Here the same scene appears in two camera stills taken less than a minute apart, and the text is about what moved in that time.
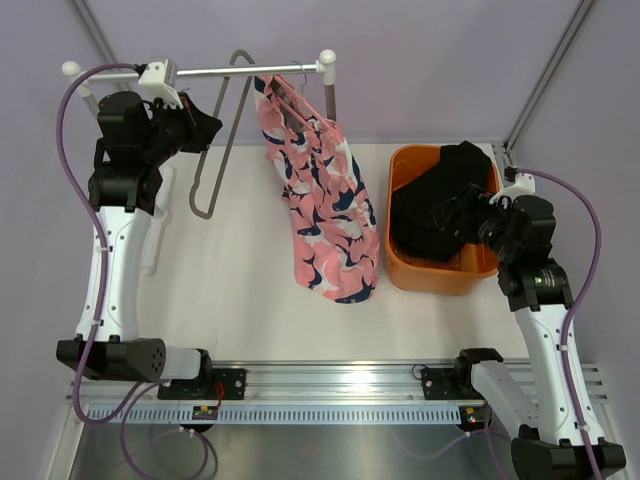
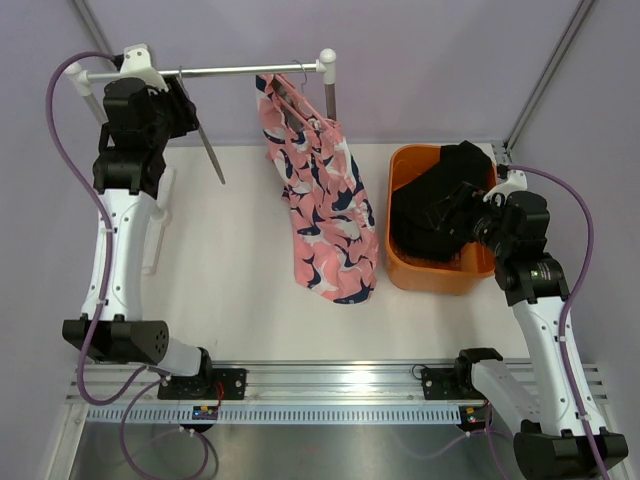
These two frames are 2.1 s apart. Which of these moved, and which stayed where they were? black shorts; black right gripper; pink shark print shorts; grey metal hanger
Moved: grey metal hanger
Stayed: pink shark print shorts; black right gripper; black shorts
